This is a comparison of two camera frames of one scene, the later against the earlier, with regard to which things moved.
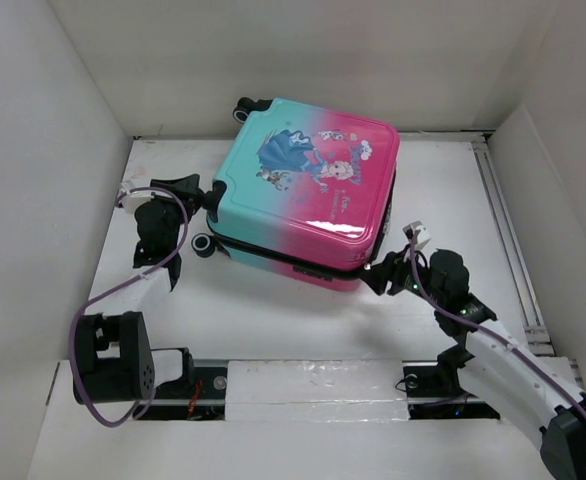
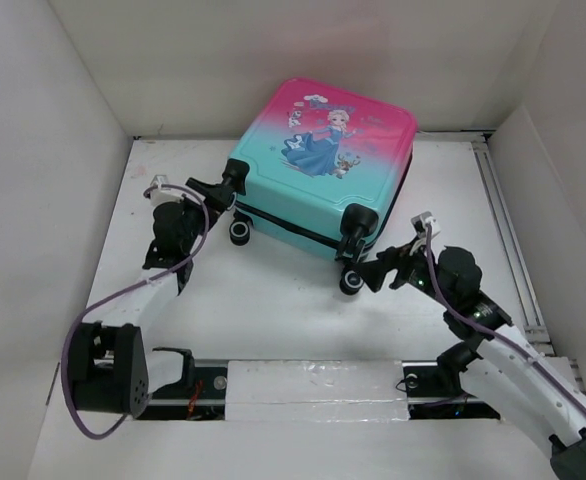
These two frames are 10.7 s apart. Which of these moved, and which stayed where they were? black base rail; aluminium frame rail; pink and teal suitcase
Moved: pink and teal suitcase
Stayed: black base rail; aluminium frame rail
